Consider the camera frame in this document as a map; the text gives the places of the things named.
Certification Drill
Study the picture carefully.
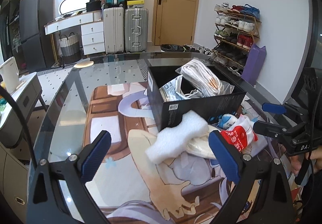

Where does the bagged beige rope coil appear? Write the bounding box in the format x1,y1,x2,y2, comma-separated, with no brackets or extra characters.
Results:
175,58,235,98

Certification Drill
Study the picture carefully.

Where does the white printed plastic pouch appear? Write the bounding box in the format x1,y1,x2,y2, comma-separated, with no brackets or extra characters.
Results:
159,75,189,102

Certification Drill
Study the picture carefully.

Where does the right hand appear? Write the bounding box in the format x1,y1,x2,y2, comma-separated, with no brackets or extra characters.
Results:
289,150,322,177

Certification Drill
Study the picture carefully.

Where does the red white plastic bag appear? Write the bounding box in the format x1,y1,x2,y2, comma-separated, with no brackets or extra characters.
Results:
221,115,258,152

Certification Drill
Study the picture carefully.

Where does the blue white plush toy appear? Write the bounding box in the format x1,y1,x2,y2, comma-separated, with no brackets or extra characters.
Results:
208,114,237,130

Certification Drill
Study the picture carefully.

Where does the purple bag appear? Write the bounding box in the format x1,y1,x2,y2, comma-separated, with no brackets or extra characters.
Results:
241,44,266,86

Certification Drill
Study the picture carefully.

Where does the grey side cabinet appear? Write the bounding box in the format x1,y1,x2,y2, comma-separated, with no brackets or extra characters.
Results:
0,71,49,149

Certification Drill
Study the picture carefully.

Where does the anime print table mat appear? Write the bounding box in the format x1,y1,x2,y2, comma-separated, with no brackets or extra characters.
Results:
83,82,235,223

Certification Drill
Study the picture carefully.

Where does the wooden shoe rack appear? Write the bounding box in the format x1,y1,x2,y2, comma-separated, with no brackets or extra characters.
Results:
213,5,261,76

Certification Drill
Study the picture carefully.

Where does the white foam sheet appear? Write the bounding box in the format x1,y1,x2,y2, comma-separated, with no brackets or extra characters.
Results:
146,111,208,165

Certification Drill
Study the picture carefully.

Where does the black cardboard box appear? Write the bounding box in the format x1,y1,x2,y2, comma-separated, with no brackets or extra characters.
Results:
147,66,246,131

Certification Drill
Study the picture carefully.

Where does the white electric kettle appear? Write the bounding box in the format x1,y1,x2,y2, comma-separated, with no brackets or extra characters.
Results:
0,57,20,94

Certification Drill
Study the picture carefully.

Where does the white trash bin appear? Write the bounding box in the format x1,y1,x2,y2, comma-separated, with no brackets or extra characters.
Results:
160,44,185,52

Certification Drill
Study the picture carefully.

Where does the woven laundry basket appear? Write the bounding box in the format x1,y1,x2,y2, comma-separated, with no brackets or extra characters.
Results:
58,32,81,64

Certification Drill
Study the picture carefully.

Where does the wooden door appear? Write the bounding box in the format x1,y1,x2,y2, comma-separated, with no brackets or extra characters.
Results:
152,0,199,46

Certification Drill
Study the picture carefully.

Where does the silver aluminium suitcase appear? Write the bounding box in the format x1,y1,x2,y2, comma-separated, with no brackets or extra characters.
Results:
124,8,149,53

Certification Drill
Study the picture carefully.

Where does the white drawer desk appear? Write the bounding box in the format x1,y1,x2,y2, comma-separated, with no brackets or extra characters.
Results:
44,11,105,55

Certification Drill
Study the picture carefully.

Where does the black refrigerator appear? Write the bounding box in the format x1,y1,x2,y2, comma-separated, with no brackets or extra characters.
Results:
19,0,55,73

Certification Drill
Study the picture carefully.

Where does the white suitcase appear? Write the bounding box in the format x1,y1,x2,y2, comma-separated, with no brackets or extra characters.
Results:
103,7,124,54

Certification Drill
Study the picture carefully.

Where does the black handbag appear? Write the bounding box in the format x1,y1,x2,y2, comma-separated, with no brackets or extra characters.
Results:
86,0,101,12

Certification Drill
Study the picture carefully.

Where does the black cable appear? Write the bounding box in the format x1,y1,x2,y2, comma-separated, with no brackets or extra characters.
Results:
0,85,37,173

